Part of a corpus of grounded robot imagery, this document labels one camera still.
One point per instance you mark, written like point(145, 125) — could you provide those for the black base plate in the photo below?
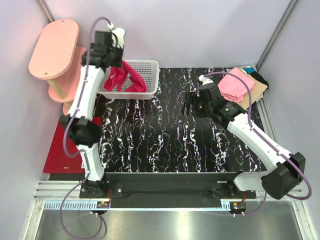
point(215, 185)

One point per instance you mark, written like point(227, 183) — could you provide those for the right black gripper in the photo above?
point(191, 98)

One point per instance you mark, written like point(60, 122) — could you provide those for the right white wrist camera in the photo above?
point(204, 80)

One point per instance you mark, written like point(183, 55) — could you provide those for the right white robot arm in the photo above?
point(284, 170)

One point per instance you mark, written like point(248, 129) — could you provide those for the white plastic basket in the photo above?
point(149, 71)

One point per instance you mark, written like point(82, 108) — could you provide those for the pink three-tier shelf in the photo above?
point(57, 59)

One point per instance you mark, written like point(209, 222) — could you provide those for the red box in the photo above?
point(57, 161)

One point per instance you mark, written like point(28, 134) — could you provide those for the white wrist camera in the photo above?
point(117, 36)
point(204, 80)

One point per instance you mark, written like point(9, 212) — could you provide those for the magenta t shirt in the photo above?
point(118, 76)

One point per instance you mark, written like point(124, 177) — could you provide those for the folded beige t shirt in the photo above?
point(256, 94)

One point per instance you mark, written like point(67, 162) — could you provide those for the folded black t shirt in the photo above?
point(259, 78)

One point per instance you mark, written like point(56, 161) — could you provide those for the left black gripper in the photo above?
point(120, 51)

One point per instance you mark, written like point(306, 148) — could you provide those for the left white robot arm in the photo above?
point(81, 134)

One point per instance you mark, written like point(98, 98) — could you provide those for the black marble pattern mat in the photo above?
point(153, 136)

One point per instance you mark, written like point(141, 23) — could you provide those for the folded pink t shirt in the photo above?
point(232, 89)

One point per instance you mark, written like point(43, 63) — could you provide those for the aluminium rail frame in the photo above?
point(141, 202)

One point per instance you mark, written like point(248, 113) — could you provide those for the folded blue white garment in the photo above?
point(248, 70)

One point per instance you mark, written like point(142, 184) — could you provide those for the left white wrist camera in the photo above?
point(117, 36)

